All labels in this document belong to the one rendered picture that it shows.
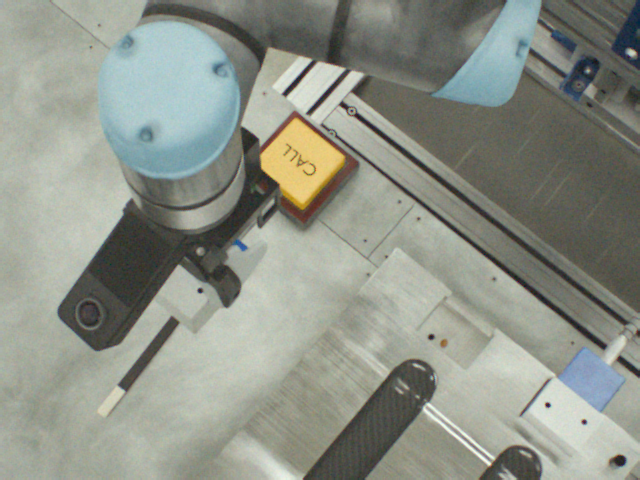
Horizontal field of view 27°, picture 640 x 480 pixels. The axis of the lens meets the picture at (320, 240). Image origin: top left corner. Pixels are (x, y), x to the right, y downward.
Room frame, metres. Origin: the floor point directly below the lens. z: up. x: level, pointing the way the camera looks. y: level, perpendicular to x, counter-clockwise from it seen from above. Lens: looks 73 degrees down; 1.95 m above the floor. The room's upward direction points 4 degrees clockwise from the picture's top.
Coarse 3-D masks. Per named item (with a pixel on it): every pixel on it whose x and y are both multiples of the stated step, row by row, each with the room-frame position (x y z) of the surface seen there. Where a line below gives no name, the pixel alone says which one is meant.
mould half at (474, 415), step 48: (384, 288) 0.28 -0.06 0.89; (432, 288) 0.28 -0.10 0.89; (336, 336) 0.23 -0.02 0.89; (384, 336) 0.24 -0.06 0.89; (288, 384) 0.19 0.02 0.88; (336, 384) 0.19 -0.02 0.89; (480, 384) 0.20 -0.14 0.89; (528, 384) 0.20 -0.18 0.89; (240, 432) 0.15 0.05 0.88; (288, 432) 0.15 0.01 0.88; (336, 432) 0.15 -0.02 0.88; (432, 432) 0.16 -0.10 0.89; (480, 432) 0.16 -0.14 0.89; (528, 432) 0.17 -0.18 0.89; (624, 432) 0.17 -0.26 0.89
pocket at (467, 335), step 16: (448, 304) 0.27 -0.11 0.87; (432, 320) 0.26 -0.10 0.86; (448, 320) 0.26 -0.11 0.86; (464, 320) 0.26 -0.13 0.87; (432, 336) 0.25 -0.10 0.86; (448, 336) 0.25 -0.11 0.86; (464, 336) 0.25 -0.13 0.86; (480, 336) 0.25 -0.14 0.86; (448, 352) 0.23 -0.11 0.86; (464, 352) 0.23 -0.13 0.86; (480, 352) 0.23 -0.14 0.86; (464, 368) 0.22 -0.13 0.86
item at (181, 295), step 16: (240, 240) 0.30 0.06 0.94; (176, 272) 0.26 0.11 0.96; (176, 288) 0.25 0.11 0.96; (192, 288) 0.25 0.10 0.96; (160, 304) 0.24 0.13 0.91; (176, 304) 0.23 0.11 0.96; (192, 304) 0.23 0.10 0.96; (208, 304) 0.24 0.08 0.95; (192, 320) 0.22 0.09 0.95; (208, 320) 0.23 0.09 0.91
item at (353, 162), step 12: (288, 120) 0.45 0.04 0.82; (300, 120) 0.45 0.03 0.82; (276, 132) 0.43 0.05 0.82; (264, 144) 0.42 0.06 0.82; (336, 144) 0.43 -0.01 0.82; (348, 156) 0.42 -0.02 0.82; (348, 168) 0.40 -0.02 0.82; (336, 180) 0.39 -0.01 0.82; (264, 192) 0.38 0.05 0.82; (324, 192) 0.38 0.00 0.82; (288, 204) 0.37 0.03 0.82; (312, 204) 0.37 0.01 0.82; (300, 216) 0.36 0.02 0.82
